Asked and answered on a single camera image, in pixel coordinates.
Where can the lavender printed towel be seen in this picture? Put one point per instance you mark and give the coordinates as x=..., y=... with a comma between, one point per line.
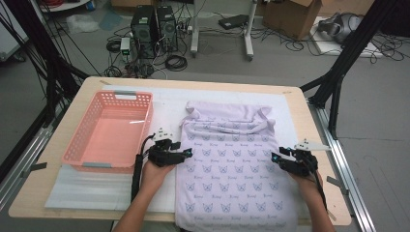
x=232, y=180

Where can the clear plastic bag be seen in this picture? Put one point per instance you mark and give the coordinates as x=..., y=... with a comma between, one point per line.
x=82, y=24

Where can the white round table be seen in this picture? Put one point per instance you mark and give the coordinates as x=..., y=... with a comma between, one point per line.
x=64, y=5

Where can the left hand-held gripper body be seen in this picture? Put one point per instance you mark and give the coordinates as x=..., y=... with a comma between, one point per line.
x=162, y=156

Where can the pink perforated plastic basket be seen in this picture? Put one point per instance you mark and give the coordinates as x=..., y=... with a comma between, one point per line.
x=109, y=141

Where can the black metal frame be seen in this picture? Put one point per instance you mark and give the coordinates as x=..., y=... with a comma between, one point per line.
x=42, y=48
x=348, y=54

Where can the white grid mat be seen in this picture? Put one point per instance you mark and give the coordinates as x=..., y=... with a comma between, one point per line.
x=96, y=193

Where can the grey and white device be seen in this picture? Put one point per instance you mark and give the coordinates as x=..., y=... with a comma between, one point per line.
x=338, y=27

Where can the aluminium rail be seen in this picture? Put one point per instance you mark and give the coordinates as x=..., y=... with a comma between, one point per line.
x=29, y=151
x=351, y=206

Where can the white metal stand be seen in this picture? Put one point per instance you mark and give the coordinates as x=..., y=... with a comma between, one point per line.
x=248, y=38

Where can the small white box device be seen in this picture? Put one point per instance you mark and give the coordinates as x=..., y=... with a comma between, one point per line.
x=125, y=45

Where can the black computer tower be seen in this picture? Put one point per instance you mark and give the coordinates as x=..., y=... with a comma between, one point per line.
x=167, y=29
x=143, y=32

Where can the white floor board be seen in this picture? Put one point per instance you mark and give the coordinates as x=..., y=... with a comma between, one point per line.
x=325, y=48

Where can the person's right hand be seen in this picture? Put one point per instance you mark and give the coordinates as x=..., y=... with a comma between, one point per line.
x=309, y=185

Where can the cardboard box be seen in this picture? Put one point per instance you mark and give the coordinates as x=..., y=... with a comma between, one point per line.
x=290, y=19

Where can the black flat device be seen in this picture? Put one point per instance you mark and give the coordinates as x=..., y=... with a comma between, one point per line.
x=232, y=21

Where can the grey table bracket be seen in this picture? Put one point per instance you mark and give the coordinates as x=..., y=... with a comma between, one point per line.
x=35, y=168
x=336, y=184

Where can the person's left hand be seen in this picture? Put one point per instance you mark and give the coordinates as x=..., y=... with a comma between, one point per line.
x=154, y=179

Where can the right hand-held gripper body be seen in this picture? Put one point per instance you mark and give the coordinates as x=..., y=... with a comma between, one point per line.
x=303, y=164

